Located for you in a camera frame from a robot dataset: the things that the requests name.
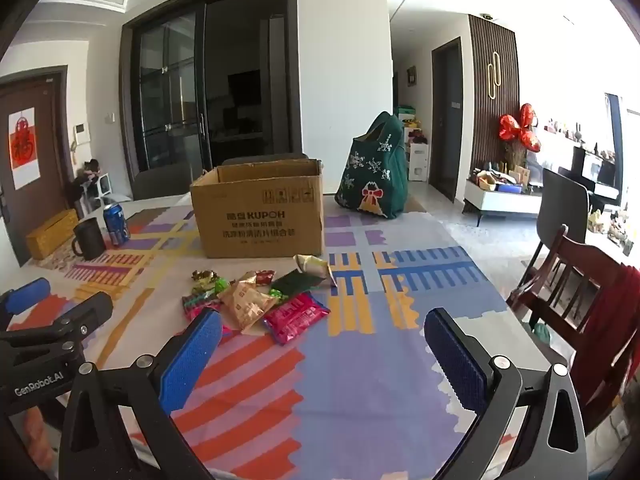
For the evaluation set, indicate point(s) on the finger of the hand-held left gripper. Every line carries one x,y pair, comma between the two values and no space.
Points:
27,292
90,310

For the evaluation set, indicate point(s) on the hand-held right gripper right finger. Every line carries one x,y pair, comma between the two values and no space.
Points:
455,360

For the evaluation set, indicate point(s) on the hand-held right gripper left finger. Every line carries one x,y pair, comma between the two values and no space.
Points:
192,355

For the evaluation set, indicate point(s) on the brown cardboard box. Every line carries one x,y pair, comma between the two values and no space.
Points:
260,220

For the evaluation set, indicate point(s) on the maroon striped snack packet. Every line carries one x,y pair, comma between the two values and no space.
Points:
200,305

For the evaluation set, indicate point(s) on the yellow woven box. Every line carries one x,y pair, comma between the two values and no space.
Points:
50,235

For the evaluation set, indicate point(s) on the black mug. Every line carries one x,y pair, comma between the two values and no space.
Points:
90,240

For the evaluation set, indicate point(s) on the tan snack packet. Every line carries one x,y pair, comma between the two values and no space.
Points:
247,305

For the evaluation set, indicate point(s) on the red and gold wrapped candy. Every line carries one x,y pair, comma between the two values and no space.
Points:
204,276

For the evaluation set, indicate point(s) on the blue drink can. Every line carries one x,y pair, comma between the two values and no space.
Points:
116,225

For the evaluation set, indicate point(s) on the colourful printed tablecloth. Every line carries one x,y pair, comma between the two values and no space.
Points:
350,360

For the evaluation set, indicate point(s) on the pink snack packet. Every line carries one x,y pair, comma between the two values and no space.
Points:
295,317

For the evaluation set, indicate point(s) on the white stool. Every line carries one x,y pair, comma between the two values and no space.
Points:
97,190

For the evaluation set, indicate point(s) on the dark green snack packet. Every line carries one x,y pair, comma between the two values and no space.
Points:
295,282

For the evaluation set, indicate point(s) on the brown entry door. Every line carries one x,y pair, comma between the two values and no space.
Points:
50,160

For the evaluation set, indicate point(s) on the black bag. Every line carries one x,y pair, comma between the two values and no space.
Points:
91,169

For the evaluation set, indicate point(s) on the red and white door poster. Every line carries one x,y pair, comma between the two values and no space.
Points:
22,145

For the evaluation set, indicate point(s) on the grey dining chair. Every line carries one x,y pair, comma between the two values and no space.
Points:
562,205
165,182
265,158

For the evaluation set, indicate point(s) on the cream snack packet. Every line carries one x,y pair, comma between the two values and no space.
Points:
315,266

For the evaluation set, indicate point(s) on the dark wooden chair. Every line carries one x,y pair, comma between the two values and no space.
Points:
575,260

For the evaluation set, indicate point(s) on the red garment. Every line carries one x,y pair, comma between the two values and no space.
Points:
610,320

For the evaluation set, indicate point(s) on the white low cabinet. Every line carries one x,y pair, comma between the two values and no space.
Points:
500,202

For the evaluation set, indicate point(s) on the white hallway shelf unit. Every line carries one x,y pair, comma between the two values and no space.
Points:
417,157

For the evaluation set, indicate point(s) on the green knitted tote bag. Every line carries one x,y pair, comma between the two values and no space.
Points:
370,170

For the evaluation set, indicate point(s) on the dark glass sliding door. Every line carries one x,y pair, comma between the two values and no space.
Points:
165,100

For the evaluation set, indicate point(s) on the dark hallway door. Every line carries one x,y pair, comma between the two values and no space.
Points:
447,135

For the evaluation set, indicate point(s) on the black screen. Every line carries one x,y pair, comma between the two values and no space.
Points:
595,170

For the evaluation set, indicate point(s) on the red foil balloons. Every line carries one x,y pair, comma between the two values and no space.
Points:
525,132

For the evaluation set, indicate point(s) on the white wall intercom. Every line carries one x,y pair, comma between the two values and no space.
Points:
81,135

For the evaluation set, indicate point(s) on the small wall picture frame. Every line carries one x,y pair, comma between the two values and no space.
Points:
412,76

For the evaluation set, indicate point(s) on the gold wall ornament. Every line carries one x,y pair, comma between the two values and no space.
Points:
495,75

